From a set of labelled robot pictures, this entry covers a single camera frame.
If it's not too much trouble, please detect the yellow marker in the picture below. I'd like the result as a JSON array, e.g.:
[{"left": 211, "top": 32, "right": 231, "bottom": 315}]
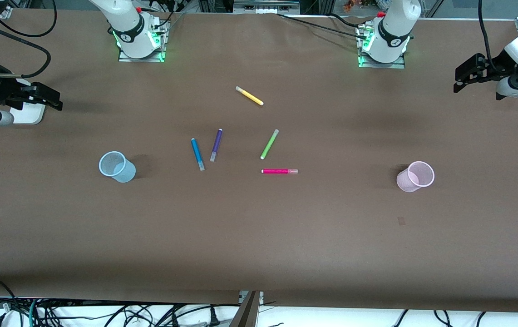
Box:
[{"left": 235, "top": 86, "right": 264, "bottom": 106}]

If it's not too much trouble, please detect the pink plastic cup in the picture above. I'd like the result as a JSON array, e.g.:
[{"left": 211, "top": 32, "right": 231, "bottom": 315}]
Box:
[{"left": 396, "top": 161, "right": 435, "bottom": 193}]

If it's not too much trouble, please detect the black table cable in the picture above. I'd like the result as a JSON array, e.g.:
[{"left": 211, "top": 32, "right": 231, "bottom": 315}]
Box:
[{"left": 277, "top": 13, "right": 368, "bottom": 39}]

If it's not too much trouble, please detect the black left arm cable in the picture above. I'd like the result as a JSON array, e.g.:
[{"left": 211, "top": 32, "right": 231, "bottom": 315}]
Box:
[{"left": 478, "top": 0, "right": 501, "bottom": 69}]

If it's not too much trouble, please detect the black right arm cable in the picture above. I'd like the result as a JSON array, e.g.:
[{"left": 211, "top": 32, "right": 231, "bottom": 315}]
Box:
[{"left": 0, "top": 17, "right": 52, "bottom": 79}]

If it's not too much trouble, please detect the aluminium frame bar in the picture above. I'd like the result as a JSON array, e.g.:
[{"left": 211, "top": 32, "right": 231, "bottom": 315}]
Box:
[{"left": 234, "top": 0, "right": 301, "bottom": 13}]

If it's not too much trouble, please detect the blue plastic cup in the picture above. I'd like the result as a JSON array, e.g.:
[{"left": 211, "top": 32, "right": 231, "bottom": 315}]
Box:
[{"left": 99, "top": 151, "right": 137, "bottom": 183}]

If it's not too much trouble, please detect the dark table leg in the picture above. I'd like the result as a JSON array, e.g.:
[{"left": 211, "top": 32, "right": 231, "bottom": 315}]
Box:
[{"left": 228, "top": 291, "right": 260, "bottom": 327}]

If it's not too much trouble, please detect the green marker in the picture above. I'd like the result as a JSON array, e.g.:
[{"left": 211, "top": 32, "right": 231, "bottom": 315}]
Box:
[{"left": 260, "top": 129, "right": 280, "bottom": 160}]

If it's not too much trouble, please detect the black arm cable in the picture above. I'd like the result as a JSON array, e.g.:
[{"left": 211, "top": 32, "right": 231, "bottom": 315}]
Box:
[
  {"left": 0, "top": 17, "right": 52, "bottom": 79},
  {"left": 478, "top": 0, "right": 501, "bottom": 69}
]

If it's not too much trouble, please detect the blue marker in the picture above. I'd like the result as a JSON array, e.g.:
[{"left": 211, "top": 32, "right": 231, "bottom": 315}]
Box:
[{"left": 191, "top": 138, "right": 206, "bottom": 172}]

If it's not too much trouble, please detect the white desk lamp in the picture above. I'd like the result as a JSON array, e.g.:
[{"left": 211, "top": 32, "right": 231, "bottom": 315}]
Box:
[{"left": 11, "top": 78, "right": 45, "bottom": 125}]

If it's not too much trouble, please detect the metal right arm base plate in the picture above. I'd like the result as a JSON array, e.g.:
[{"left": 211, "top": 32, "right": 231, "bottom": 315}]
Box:
[{"left": 117, "top": 17, "right": 167, "bottom": 63}]

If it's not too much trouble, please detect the purple marker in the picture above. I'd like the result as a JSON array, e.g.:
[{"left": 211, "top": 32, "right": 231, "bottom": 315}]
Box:
[{"left": 209, "top": 129, "right": 223, "bottom": 162}]

